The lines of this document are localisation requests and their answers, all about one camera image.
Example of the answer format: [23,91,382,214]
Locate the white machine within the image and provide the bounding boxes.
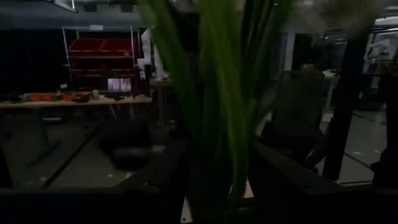
[363,17,398,75]

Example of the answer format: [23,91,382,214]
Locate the white upright object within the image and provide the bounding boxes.
[136,27,164,80]

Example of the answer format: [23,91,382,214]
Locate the round black stool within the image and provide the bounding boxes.
[99,121,165,171]

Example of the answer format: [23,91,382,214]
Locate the dark upright stand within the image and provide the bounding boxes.
[371,71,398,187]

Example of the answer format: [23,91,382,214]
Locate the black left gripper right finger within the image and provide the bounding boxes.
[248,139,346,192]

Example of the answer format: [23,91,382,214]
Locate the dark office chair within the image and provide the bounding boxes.
[260,70,327,166]

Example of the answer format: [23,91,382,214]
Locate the small white artificial flower bunch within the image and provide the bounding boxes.
[138,0,295,218]

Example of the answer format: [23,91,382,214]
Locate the shelf with red bins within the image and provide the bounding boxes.
[62,26,140,91]

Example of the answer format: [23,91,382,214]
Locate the small lit screen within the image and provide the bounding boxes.
[107,77,133,93]

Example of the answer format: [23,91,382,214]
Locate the black upright pole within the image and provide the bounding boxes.
[322,29,374,182]

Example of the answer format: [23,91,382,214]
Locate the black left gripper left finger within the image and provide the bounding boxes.
[116,138,189,190]

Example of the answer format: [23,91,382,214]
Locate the wooden workbench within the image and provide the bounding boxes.
[0,95,153,169]

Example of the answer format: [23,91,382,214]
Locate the orange items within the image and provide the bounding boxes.
[29,91,91,103]

